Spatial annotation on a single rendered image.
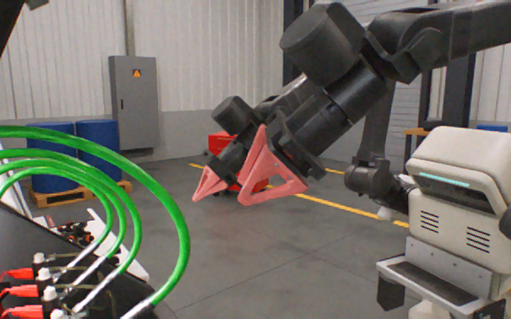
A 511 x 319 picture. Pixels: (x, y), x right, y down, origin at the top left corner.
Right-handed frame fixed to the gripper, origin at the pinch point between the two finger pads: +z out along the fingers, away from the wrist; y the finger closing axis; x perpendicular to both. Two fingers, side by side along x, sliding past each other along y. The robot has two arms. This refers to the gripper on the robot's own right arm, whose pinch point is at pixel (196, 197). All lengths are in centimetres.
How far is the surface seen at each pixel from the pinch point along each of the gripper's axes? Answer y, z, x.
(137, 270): -10.8, 27.6, -24.4
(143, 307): 5.5, 13.3, 29.0
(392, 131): -356, -286, -461
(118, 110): -9, 21, -641
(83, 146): 25.0, 2.1, 28.0
